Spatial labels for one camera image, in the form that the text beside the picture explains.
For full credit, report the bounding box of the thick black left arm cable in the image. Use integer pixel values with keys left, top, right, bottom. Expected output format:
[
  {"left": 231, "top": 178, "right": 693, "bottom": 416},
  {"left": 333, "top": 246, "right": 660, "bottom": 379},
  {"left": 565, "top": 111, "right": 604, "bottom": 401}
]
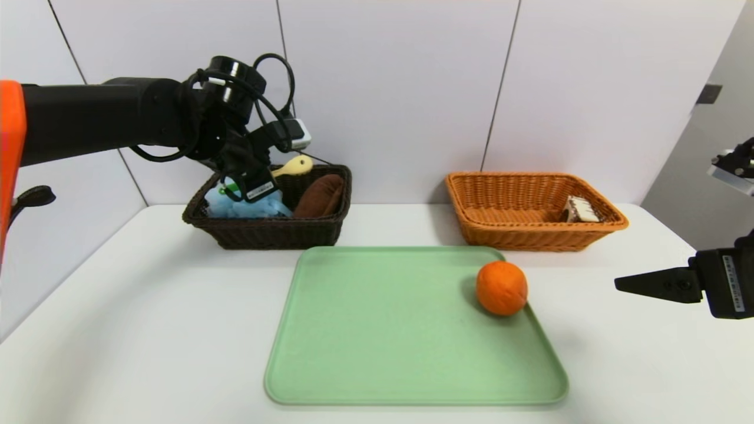
[{"left": 133, "top": 53, "right": 295, "bottom": 163}]

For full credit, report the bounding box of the beige spoon with green handle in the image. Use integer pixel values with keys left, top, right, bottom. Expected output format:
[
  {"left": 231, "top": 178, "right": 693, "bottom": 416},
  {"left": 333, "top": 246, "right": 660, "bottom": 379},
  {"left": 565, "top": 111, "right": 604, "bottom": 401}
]
[{"left": 221, "top": 155, "right": 315, "bottom": 198}]

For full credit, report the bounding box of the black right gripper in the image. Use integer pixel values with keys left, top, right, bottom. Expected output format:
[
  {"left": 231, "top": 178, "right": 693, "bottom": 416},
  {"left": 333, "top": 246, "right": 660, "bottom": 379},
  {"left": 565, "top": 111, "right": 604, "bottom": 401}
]
[{"left": 614, "top": 228, "right": 754, "bottom": 320}]

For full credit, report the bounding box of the orange wicker basket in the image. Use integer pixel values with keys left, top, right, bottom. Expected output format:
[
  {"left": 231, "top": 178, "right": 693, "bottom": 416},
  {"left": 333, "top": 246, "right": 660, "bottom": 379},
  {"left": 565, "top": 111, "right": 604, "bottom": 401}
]
[{"left": 445, "top": 171, "right": 629, "bottom": 253}]

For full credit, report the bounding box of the brown towel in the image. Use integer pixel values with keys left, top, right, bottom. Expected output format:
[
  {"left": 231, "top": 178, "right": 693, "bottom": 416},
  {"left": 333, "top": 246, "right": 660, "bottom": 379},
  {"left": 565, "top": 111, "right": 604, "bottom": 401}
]
[{"left": 293, "top": 174, "right": 346, "bottom": 220}]

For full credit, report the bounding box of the orange fruit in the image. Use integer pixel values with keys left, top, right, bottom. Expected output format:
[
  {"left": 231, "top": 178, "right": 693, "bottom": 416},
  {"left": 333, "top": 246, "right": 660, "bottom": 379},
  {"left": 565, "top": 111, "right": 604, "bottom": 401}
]
[{"left": 476, "top": 261, "right": 529, "bottom": 317}]

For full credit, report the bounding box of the light green plastic tray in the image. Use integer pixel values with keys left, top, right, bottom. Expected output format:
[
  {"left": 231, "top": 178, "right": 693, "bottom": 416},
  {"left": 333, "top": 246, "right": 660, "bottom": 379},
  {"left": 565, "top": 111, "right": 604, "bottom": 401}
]
[{"left": 264, "top": 246, "right": 570, "bottom": 407}]

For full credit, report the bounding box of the light blue bath pouf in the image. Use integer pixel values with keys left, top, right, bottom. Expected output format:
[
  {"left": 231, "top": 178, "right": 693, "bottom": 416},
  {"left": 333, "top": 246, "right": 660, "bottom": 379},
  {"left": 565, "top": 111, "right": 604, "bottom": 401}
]
[{"left": 205, "top": 183, "right": 293, "bottom": 220}]

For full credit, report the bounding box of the dark brown wicker basket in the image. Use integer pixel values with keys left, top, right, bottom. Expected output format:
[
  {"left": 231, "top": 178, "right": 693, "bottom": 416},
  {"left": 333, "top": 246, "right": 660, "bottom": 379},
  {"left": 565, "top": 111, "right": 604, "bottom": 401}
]
[{"left": 181, "top": 164, "right": 352, "bottom": 250}]

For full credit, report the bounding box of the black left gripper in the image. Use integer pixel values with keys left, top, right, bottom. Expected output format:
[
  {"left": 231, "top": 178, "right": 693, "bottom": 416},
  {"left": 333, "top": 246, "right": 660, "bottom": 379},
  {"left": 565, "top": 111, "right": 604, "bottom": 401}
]
[{"left": 237, "top": 164, "right": 279, "bottom": 203}]

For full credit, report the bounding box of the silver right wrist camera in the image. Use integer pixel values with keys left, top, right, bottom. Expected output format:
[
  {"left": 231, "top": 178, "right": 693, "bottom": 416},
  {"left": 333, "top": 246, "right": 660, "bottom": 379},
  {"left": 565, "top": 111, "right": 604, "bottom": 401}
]
[{"left": 707, "top": 137, "right": 754, "bottom": 197}]

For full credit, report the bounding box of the chocolate blueberry cake slice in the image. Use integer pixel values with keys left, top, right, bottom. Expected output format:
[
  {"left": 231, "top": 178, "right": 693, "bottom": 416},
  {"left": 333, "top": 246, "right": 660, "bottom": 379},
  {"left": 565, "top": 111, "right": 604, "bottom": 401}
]
[{"left": 561, "top": 196, "right": 601, "bottom": 224}]

